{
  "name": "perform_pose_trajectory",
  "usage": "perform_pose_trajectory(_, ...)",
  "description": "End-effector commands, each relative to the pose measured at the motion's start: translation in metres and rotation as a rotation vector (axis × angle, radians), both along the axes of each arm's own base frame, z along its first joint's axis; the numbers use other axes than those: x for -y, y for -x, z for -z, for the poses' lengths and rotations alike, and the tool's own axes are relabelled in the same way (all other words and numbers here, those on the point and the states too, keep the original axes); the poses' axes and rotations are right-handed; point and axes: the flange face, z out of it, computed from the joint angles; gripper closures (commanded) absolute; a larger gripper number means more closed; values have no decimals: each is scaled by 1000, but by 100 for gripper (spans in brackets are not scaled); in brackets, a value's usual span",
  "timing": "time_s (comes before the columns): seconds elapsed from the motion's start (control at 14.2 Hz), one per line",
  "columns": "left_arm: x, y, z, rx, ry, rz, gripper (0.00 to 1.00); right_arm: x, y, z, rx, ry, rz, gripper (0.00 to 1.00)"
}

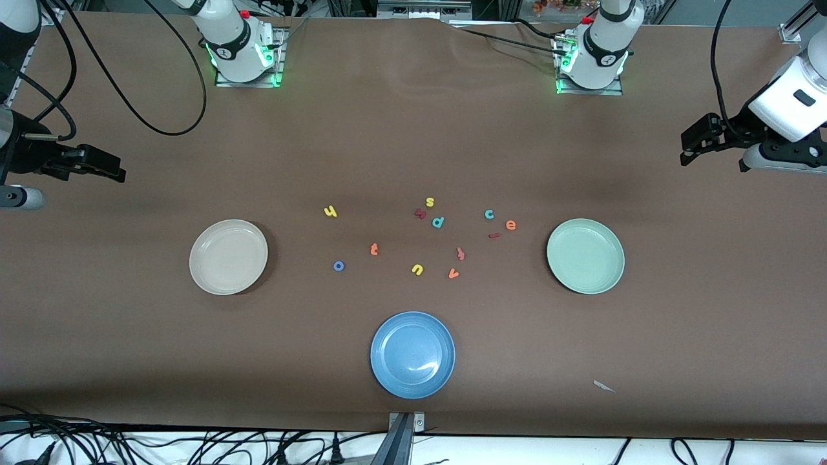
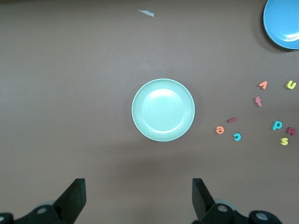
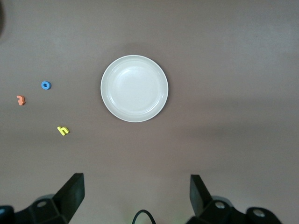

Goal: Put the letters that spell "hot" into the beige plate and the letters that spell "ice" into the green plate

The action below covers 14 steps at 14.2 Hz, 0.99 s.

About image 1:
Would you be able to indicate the blue plate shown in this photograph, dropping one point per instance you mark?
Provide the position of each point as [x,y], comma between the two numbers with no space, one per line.
[412,355]

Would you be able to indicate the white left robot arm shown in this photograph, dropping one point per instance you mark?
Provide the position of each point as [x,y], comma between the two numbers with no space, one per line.
[604,51]

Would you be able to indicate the beige brown plate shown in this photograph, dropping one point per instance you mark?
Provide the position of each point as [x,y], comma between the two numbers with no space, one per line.
[228,257]

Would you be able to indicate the light green plate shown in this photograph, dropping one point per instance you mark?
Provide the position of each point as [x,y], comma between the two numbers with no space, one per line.
[585,256]

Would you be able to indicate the aluminium frame rail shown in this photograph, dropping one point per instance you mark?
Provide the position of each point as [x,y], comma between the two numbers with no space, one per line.
[793,29]
[55,18]

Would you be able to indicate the white paper scrap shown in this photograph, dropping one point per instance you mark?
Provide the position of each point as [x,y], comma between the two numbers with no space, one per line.
[604,386]

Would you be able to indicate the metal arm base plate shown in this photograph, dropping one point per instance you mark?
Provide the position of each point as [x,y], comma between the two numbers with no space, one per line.
[581,92]
[223,82]

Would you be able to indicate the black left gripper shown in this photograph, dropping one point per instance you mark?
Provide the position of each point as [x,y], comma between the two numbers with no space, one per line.
[738,128]

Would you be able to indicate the grey metal device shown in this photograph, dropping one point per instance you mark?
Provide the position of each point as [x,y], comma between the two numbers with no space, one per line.
[423,10]

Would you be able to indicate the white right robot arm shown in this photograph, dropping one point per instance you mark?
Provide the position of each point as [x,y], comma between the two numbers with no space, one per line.
[236,45]

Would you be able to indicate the orange leaf decoration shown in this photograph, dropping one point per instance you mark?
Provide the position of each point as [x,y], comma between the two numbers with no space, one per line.
[549,6]

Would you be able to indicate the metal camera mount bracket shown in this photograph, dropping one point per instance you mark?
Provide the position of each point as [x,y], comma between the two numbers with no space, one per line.
[400,439]

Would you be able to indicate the brown table cover sheet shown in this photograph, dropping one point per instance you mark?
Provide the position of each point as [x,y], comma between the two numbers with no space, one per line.
[129,355]

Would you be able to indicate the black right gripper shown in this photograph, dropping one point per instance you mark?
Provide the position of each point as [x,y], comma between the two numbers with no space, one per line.
[27,155]

